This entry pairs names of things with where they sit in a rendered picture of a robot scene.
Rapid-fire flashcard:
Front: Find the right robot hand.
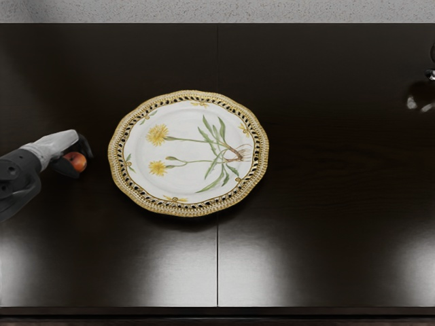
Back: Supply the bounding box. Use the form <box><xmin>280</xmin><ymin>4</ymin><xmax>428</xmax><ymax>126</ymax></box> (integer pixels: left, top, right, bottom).
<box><xmin>424</xmin><ymin>43</ymin><xmax>435</xmax><ymax>82</ymax></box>

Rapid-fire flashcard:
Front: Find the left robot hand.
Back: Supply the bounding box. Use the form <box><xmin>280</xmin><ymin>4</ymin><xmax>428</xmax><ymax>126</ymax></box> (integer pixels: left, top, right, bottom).
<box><xmin>19</xmin><ymin>128</ymin><xmax>94</xmax><ymax>179</ymax></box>

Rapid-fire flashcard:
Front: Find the small red orange fruit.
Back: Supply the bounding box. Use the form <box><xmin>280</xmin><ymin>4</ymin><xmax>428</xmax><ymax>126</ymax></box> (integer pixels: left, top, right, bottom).
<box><xmin>63</xmin><ymin>151</ymin><xmax>88</xmax><ymax>173</ymax></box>

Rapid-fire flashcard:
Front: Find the floral plate with gold rim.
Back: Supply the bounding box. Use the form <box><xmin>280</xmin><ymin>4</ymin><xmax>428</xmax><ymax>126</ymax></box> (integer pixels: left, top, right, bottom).
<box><xmin>107</xmin><ymin>90</ymin><xmax>271</xmax><ymax>218</ymax></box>

